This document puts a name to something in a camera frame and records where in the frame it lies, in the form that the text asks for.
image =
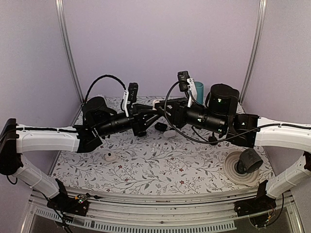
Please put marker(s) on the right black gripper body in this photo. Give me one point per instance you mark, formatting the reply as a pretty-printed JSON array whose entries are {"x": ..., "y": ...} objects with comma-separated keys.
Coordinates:
[{"x": 209, "y": 121}]

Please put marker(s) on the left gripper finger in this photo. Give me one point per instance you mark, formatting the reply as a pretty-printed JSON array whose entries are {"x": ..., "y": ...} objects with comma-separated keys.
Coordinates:
[
  {"x": 145, "y": 109},
  {"x": 149, "y": 117}
]

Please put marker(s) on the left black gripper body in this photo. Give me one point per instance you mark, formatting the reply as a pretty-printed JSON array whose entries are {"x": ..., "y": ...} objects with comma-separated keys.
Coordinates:
[{"x": 108, "y": 128}]

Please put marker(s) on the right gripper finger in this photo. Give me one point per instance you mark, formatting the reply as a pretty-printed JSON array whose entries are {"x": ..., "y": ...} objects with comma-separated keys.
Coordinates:
[
  {"x": 172, "y": 103},
  {"x": 168, "y": 113}
]

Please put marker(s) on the cream earbud charging case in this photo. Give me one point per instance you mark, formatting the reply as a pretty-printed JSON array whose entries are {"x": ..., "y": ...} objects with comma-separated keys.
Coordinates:
[{"x": 155, "y": 102}]

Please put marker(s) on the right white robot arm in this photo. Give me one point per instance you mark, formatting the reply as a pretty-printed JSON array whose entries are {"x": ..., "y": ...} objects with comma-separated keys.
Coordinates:
[{"x": 245, "y": 130}]

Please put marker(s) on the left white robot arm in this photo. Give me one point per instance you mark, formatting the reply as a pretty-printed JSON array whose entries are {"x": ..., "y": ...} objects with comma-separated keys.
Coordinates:
[{"x": 99, "y": 121}]

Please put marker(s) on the black round earbud case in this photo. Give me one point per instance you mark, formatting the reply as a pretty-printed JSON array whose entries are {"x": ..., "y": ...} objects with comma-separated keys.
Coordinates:
[{"x": 141, "y": 133}]

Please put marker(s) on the black open earbud case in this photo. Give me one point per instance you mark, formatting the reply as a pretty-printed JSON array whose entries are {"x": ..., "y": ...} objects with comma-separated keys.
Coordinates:
[{"x": 161, "y": 127}]

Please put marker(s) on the white oval earbud case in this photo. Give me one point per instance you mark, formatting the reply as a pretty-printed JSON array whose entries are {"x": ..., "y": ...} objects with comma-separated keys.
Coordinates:
[{"x": 169, "y": 134}]

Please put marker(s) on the black small earbud case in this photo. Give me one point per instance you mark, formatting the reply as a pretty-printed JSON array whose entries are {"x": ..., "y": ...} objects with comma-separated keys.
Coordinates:
[{"x": 212, "y": 140}]

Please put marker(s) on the white case with black dot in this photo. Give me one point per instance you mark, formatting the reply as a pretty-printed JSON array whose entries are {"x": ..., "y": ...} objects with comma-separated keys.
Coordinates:
[{"x": 109, "y": 157}]

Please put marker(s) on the teal vase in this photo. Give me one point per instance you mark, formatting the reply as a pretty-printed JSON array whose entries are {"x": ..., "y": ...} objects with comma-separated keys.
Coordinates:
[{"x": 200, "y": 92}]

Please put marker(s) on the floral patterned table mat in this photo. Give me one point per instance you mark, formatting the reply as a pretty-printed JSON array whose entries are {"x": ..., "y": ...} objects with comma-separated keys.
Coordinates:
[{"x": 149, "y": 165}]

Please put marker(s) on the dark grey mug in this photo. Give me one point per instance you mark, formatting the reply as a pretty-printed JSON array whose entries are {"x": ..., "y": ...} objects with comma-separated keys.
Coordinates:
[{"x": 249, "y": 161}]

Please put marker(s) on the white ribbed plate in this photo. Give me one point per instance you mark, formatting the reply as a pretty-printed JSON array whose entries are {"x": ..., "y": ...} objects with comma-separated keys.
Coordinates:
[{"x": 247, "y": 179}]

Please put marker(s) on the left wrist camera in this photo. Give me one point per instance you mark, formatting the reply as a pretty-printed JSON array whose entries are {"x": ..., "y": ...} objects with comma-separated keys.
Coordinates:
[{"x": 133, "y": 90}]

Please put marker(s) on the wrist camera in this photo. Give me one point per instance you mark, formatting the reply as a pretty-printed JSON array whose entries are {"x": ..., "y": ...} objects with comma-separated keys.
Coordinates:
[
  {"x": 182, "y": 78},
  {"x": 133, "y": 90}
]

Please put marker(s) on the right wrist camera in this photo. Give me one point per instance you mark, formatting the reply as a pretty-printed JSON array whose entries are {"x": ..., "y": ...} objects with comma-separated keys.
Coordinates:
[{"x": 182, "y": 78}]

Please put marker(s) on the front aluminium rail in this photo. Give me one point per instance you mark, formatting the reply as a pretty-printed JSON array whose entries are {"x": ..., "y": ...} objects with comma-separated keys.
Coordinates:
[{"x": 192, "y": 213}]

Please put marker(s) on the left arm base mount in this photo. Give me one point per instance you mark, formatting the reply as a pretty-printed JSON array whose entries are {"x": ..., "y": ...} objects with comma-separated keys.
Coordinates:
[{"x": 62, "y": 202}]

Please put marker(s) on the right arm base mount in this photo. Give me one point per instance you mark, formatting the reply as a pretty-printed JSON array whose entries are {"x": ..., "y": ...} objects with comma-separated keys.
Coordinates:
[{"x": 261, "y": 202}]

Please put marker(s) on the left aluminium frame post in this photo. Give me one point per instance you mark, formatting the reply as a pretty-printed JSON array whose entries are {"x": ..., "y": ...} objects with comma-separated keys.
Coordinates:
[{"x": 68, "y": 51}]

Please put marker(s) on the aluminium frame post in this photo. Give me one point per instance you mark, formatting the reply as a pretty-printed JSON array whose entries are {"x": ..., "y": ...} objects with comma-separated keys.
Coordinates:
[
  {"x": 254, "y": 50},
  {"x": 68, "y": 51}
]

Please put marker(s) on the right aluminium frame post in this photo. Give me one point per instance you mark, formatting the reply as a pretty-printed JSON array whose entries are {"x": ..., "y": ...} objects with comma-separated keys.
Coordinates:
[{"x": 254, "y": 50}]

